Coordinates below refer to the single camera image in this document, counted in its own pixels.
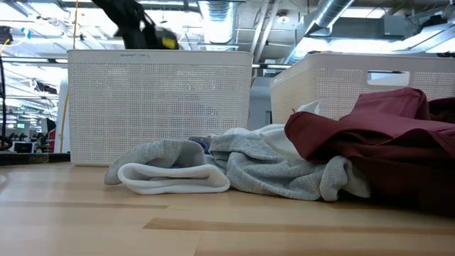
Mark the grey sock with white cuff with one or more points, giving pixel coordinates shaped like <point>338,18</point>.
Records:
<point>160,153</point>

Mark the blue-purple sock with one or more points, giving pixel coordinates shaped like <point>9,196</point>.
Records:
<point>202,142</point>

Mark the white garment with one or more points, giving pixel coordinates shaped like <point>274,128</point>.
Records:
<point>281,138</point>

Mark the rose pink garment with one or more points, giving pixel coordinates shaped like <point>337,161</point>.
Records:
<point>387,105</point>

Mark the yellow tag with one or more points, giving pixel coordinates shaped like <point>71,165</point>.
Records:
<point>170,43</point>

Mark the white perforated plastic bin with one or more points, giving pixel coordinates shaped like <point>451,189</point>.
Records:
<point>160,106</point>
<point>313,85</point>

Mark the dark hanging ceiling fixture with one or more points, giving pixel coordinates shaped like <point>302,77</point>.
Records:
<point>5,35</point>

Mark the black and red object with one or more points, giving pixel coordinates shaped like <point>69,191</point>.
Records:
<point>50,137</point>

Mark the small green lit screen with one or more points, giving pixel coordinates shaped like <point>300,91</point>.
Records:
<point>21,125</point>

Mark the light grey terry sock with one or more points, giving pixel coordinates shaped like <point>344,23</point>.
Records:
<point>266,170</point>

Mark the maroon garment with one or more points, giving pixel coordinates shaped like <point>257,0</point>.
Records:
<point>373,167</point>

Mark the silver flexible duct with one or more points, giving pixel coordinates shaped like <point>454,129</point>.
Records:
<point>217,21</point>

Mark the silver spiral duct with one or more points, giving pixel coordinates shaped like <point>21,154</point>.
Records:
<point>330,14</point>

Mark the grey box duct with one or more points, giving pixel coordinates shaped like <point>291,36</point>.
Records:
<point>366,28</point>

